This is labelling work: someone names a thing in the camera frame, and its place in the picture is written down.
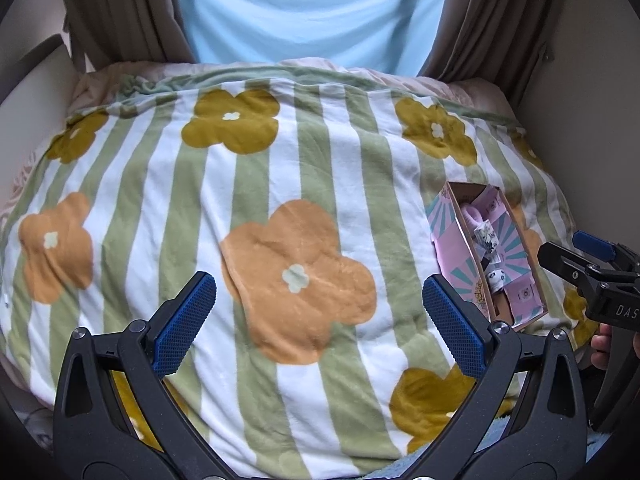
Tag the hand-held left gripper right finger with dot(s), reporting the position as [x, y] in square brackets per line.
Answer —
[452, 330]

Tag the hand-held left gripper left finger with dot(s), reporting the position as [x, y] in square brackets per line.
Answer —
[185, 325]

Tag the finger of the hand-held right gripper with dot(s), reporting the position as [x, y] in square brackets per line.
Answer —
[560, 260]
[592, 245]

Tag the black and white tissue packet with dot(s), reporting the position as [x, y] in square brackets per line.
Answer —
[485, 235]

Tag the pink printed cardboard box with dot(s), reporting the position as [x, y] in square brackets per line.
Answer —
[450, 245]

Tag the person's right hand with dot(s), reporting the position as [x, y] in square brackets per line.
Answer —
[600, 350]

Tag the purple scrunchie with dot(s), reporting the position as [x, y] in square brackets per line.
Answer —
[472, 212]

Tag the striped flower print blanket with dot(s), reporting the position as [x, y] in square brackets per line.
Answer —
[300, 185]

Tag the beige curtain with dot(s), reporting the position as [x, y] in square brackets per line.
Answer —
[500, 20]
[125, 15]

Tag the white padded headboard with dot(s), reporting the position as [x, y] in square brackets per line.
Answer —
[35, 110]

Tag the light blue sheer curtain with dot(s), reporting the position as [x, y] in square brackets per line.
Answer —
[310, 15]

